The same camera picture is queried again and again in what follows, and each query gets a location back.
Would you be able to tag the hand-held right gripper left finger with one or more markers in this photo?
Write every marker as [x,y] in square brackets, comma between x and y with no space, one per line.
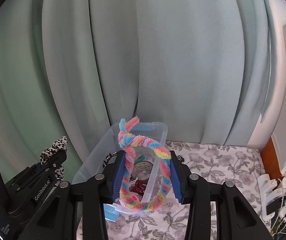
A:
[118,177]

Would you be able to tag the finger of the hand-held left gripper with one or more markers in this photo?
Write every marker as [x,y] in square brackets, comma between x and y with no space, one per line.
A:
[25,176]
[55,161]

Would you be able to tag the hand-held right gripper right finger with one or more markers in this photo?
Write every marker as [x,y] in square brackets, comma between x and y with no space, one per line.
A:
[175,180]

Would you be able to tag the black and white spotted scrunchie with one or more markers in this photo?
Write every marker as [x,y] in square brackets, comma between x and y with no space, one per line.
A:
[57,142]

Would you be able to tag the dark red hair claw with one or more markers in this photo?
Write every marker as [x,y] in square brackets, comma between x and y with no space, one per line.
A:
[138,186]

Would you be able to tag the brown packing tape roll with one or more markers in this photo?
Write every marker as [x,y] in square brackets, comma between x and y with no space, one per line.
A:
[143,170]

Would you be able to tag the clear plastic storage container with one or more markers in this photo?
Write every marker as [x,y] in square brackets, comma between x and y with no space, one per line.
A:
[95,155]

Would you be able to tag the grey floral blanket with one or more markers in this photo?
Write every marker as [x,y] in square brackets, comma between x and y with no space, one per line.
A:
[220,160]

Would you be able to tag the white power strip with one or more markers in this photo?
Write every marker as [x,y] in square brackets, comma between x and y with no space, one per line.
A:
[264,182]

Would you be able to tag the black charger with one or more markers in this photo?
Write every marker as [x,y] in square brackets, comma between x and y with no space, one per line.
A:
[273,206]

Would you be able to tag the pale green curtain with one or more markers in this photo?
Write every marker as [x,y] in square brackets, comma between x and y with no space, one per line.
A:
[158,55]

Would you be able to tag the wooden bed frame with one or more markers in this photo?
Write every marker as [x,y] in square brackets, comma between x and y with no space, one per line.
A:
[270,155]

